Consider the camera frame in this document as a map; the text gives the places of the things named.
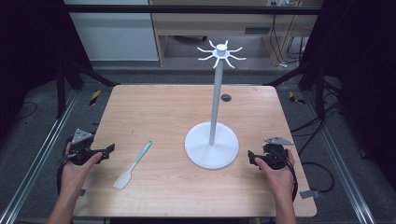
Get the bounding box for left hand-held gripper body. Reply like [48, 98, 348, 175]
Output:
[66, 127, 108, 166]

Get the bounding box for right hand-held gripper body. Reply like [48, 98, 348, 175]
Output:
[254, 135, 295, 171]

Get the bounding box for person's right hand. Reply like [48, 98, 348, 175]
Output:
[254, 148, 296, 201]

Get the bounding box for person's left hand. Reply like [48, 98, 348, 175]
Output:
[60, 142, 104, 194]

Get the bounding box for white hook stand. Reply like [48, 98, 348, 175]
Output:
[184, 39, 248, 171]

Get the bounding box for yellow black striped tape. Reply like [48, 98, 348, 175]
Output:
[88, 90, 103, 107]
[288, 91, 306, 105]

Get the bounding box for white cabinet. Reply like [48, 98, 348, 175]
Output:
[63, 0, 160, 62]

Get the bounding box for dark curtain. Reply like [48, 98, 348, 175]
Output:
[298, 0, 396, 185]
[0, 0, 93, 141]

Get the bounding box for wooden background desk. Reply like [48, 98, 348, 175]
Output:
[148, 0, 325, 67]

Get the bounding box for white spatula with teal handle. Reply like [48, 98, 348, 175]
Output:
[112, 139, 154, 191]

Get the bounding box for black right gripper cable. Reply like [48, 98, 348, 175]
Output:
[270, 148, 299, 203]

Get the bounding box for aluminium floor rail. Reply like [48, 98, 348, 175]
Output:
[302, 89, 378, 224]
[0, 89, 79, 224]

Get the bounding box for black floor cables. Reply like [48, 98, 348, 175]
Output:
[290, 78, 344, 157]

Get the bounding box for black floor cable loop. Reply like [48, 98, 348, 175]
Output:
[300, 161, 336, 193]

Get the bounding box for thin black floor cable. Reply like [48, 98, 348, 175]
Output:
[14, 100, 39, 121]

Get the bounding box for black metal frame strut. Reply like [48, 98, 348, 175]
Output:
[266, 57, 329, 120]
[55, 57, 120, 119]

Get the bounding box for hanging black cables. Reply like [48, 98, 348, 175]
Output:
[268, 0, 310, 69]

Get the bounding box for black horizontal frame bar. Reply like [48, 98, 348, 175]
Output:
[62, 4, 325, 16]

